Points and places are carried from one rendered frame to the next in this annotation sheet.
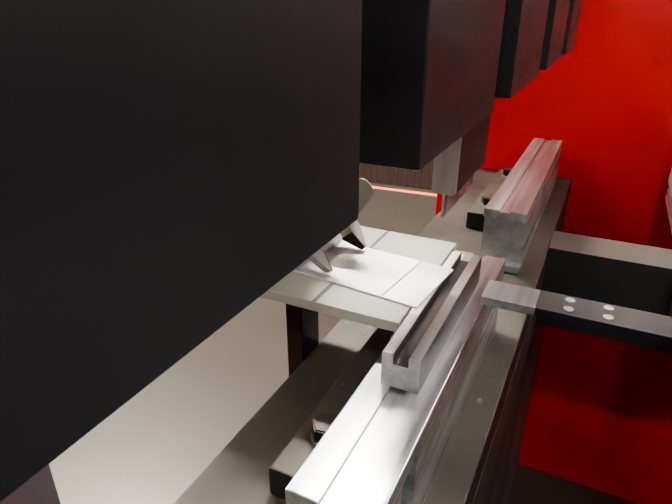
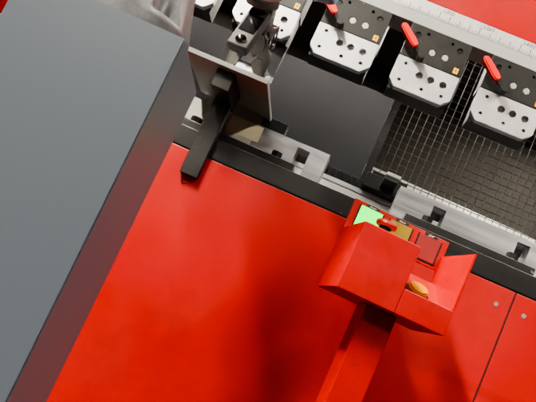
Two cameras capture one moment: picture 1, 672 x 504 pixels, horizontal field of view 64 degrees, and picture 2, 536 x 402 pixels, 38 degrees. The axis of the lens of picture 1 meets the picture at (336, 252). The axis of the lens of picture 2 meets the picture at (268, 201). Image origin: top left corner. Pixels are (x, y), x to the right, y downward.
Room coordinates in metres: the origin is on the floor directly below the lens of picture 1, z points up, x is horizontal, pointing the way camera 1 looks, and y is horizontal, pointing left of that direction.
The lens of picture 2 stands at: (0.92, 1.62, 0.54)
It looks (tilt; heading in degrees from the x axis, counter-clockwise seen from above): 9 degrees up; 250
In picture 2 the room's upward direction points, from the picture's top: 25 degrees clockwise
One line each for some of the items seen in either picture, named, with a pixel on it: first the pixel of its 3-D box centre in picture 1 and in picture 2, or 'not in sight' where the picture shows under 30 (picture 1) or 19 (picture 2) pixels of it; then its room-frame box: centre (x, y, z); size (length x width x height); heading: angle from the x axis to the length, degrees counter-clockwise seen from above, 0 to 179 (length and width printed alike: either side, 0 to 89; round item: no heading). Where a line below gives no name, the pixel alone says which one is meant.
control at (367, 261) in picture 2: not in sight; (396, 262); (0.21, 0.44, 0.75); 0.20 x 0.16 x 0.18; 165
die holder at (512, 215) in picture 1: (527, 192); not in sight; (0.94, -0.35, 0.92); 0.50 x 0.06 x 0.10; 154
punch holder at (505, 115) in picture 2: not in sight; (506, 103); (-0.07, 0.15, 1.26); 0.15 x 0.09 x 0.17; 154
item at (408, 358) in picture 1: (438, 310); (247, 116); (0.42, -0.09, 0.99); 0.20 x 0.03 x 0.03; 154
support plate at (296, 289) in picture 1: (310, 255); (232, 86); (0.51, 0.03, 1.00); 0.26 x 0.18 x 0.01; 64
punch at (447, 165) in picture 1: (463, 146); (260, 58); (0.45, -0.11, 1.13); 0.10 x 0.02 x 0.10; 154
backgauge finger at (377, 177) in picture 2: not in sight; (388, 183); (0.01, -0.07, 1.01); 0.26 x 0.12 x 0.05; 64
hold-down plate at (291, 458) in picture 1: (372, 383); (231, 147); (0.44, -0.04, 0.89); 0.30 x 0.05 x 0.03; 154
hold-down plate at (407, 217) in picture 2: not in sight; (465, 248); (-0.07, 0.21, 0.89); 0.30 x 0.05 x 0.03; 154
